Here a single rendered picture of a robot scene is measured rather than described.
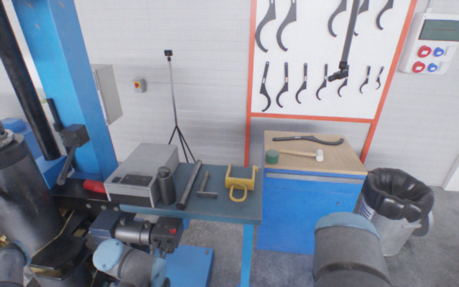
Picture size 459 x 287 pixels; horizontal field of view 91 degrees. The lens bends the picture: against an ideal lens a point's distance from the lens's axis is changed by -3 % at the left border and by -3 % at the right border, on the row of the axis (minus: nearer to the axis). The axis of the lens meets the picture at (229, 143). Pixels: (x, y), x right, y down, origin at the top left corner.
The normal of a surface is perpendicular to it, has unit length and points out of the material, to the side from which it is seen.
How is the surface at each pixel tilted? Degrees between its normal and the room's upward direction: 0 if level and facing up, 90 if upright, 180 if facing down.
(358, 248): 1
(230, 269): 0
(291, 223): 90
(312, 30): 90
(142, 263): 3
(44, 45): 90
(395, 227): 93
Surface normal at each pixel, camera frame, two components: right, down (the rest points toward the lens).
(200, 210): 0.00, -0.87
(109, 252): -0.12, -0.67
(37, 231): 0.73, 0.33
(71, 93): -0.12, 0.48
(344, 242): -0.34, -0.87
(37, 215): 0.88, 0.23
